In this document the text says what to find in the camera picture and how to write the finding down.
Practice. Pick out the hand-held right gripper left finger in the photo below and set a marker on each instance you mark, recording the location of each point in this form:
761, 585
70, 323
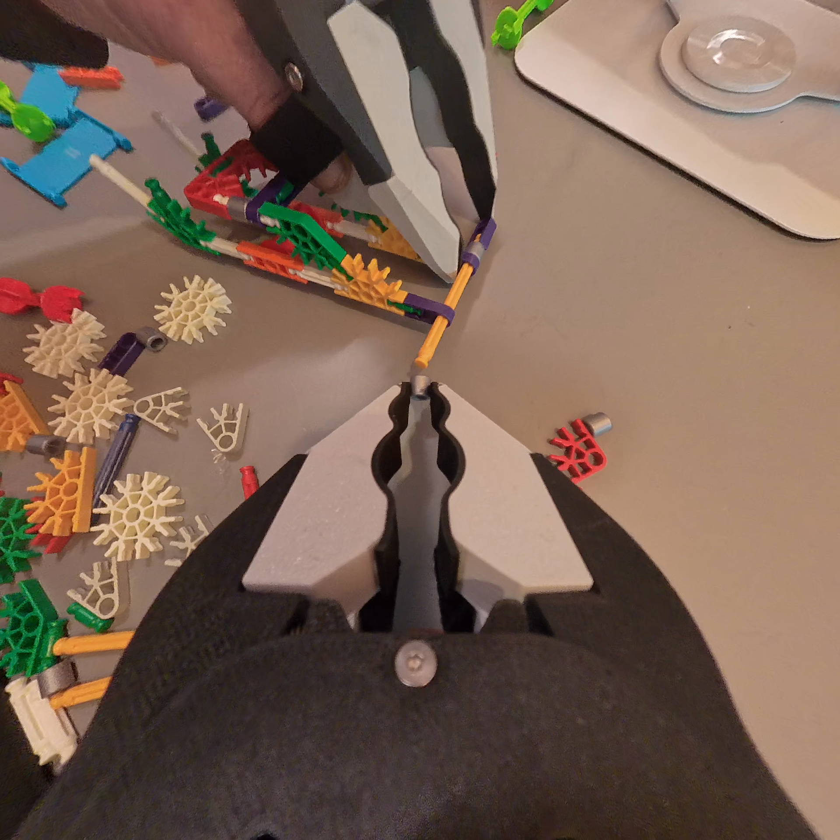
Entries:
315, 518

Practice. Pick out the black perforated foam strip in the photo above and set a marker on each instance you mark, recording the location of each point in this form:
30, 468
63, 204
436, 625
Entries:
13, 787

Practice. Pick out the green fan connector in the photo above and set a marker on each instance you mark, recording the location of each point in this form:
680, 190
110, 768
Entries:
26, 627
13, 535

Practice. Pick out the lime green toy piece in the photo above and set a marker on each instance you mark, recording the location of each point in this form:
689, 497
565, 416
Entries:
23, 115
518, 16

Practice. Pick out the purple rod-end connector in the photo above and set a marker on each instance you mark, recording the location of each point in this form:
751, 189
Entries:
121, 354
484, 231
207, 107

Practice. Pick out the red fan connector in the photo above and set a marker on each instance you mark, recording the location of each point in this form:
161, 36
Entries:
6, 382
581, 453
49, 543

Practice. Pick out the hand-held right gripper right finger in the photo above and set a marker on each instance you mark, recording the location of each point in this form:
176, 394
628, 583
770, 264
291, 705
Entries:
518, 518

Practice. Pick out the yellow plastic rod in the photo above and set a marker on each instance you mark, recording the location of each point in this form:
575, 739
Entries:
95, 642
79, 694
446, 308

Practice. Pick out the light grey connector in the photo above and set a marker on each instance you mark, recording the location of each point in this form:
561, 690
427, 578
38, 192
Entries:
98, 587
190, 541
161, 408
225, 430

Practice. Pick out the person's left hand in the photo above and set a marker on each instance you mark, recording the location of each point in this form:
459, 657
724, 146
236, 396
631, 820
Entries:
184, 33

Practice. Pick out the orange connector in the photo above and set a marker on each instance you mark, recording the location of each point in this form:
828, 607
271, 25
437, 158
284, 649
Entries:
92, 75

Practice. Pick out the yellow fan connector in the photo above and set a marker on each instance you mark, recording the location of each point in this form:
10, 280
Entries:
16, 417
62, 492

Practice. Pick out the white snowflake connector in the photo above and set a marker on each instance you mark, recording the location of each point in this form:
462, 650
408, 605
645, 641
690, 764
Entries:
90, 405
192, 310
136, 515
64, 344

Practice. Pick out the short white rod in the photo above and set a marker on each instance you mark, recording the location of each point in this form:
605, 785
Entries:
26, 715
52, 738

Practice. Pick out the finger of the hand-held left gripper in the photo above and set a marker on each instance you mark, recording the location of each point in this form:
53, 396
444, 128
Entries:
453, 79
380, 98

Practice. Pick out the short green rod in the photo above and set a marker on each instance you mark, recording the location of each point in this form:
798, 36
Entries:
88, 617

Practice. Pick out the long red rod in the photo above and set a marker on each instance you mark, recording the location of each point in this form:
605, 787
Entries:
248, 481

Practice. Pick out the white tray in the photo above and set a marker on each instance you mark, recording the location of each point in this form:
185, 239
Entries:
689, 144

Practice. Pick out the blue plastic rod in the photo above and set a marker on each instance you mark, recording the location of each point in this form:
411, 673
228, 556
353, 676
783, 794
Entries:
115, 459

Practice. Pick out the grey cylindrical spacer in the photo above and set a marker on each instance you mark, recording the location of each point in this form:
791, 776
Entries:
598, 423
44, 445
58, 679
420, 387
154, 339
471, 253

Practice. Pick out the multicoloured toy frame assembly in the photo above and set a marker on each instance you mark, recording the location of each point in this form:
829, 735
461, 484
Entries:
308, 239

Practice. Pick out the person's left forearm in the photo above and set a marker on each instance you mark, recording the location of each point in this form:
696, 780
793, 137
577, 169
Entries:
46, 46

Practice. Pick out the red spool piece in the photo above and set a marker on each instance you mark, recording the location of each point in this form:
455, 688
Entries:
39, 298

